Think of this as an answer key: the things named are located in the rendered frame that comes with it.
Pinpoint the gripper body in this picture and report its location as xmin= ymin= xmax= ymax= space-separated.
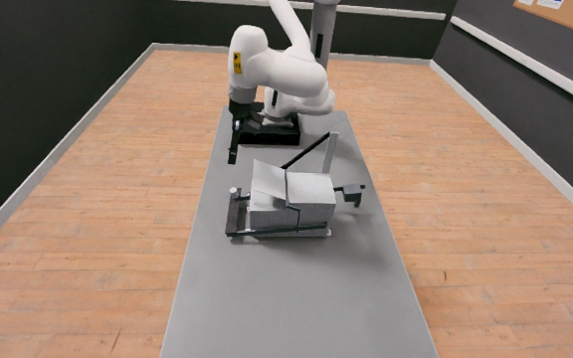
xmin=228 ymin=98 xmax=252 ymax=124

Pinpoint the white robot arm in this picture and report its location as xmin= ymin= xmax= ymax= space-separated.
xmin=228 ymin=0 xmax=340 ymax=129

